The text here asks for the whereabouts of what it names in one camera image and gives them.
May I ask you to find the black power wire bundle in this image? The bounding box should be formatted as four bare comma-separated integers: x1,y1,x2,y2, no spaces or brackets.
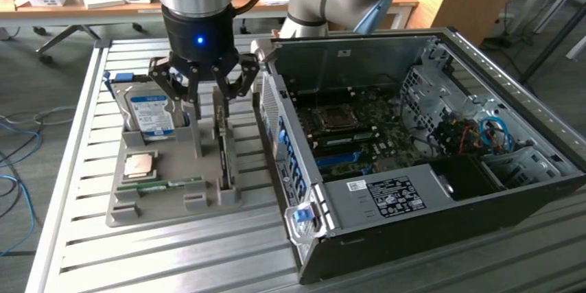
430,117,487,156

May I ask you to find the blue floor cable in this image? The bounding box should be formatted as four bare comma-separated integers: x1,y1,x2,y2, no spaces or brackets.
0,114,46,258

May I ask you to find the installed green RAM stick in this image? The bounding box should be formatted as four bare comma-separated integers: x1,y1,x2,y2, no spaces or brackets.
316,131,376,147

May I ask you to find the blue data wire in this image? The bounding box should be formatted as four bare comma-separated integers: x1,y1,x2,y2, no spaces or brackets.
479,116,517,155

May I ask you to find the CPU chip with metal lid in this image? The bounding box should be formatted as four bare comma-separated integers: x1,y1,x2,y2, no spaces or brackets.
125,152,155,179

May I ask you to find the graphics card with metal bracket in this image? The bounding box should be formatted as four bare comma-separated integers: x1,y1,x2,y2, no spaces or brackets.
212,86,238,191

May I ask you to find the silver disk bay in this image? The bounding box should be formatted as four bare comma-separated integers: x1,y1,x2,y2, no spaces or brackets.
480,147,568,193

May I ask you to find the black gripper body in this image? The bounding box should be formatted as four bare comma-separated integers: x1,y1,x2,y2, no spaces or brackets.
163,10,240,69

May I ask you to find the black open PC case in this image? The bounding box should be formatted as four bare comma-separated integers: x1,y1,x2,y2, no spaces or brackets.
250,27,586,285

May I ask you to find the blue expansion slot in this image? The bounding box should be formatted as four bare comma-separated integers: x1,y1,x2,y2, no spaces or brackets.
316,150,364,167

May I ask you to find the hard disk in blue caddy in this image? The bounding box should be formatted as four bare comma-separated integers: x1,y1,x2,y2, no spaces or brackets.
103,70,189,141

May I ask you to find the red wire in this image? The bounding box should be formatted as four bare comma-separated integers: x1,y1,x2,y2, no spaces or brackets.
462,124,483,152

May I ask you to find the grey parts rack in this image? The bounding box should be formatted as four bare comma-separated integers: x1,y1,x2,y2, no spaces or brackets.
106,93,248,228

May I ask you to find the green motherboard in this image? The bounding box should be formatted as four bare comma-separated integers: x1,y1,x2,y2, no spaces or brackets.
293,85,441,184

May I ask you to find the grey floor cable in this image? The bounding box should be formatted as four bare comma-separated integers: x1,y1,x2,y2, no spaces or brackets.
0,106,78,126

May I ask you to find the grey chipset heatsink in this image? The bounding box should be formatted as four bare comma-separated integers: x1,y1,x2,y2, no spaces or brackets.
376,159,409,172

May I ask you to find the metal CPU socket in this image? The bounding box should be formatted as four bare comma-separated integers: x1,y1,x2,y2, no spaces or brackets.
318,104,361,129

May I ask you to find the grey power supply unit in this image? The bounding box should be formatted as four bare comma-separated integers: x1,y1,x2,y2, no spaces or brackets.
320,164,460,232

